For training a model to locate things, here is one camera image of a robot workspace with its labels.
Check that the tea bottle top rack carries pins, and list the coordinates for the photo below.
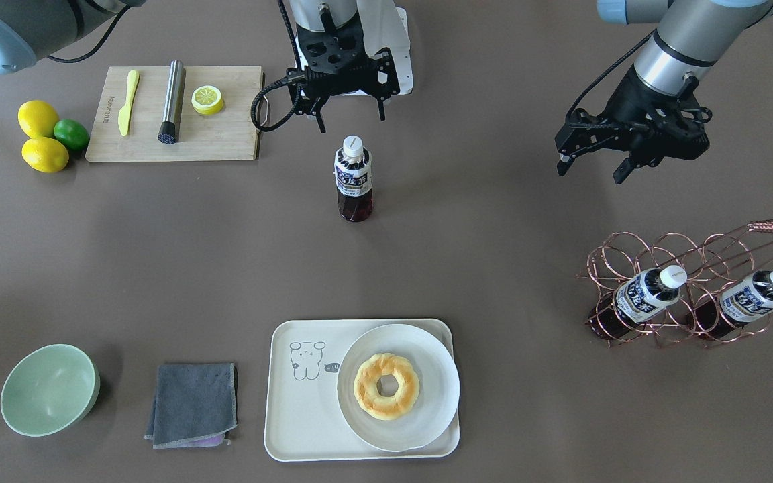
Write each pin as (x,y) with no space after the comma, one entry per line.
(354,180)

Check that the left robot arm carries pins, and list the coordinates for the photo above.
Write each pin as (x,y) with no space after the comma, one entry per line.
(689,37)

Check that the white plate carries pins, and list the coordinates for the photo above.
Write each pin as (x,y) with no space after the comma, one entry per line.
(436,404)

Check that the glazed donut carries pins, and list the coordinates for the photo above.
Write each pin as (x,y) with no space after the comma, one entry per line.
(386,407)

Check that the tea bottle lower outer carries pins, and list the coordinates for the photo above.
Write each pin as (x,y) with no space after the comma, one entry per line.
(739,305)

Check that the yellow lemon near board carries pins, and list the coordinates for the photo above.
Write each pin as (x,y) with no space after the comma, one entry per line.
(46,155)

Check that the tea bottle lower middle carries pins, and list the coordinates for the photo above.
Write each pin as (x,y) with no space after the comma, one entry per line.
(637,301)

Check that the bamboo cutting board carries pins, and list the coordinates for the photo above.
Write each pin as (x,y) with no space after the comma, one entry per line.
(226,136)

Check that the half lemon slice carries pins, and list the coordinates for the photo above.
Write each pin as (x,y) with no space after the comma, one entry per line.
(207,100)

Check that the steel muddler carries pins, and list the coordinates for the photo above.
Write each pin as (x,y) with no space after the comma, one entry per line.
(168,132)

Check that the green lime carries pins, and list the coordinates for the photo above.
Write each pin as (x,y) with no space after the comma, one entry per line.
(72,134)

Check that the cream serving tray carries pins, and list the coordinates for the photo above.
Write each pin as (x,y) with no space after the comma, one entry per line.
(303,418)

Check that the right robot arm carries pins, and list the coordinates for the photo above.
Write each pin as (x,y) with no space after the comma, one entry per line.
(33,30)

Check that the copper wire bottle rack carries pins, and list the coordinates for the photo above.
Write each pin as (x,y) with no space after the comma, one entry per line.
(712,266)

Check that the green bowl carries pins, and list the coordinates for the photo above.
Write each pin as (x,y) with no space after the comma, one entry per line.
(51,389)

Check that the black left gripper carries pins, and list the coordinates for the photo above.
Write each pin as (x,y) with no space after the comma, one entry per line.
(630,96)

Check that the yellow plastic knife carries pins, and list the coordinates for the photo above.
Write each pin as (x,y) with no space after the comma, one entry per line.
(124,115)

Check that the yellow lemon far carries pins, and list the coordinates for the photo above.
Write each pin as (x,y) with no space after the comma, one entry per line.
(37,119)

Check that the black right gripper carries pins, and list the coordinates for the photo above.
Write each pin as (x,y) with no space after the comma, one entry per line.
(387,75)

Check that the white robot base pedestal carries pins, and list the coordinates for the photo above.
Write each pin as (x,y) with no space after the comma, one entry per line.
(383,25)

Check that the grey folded cloth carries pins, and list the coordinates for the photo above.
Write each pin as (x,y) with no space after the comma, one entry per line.
(194,405)

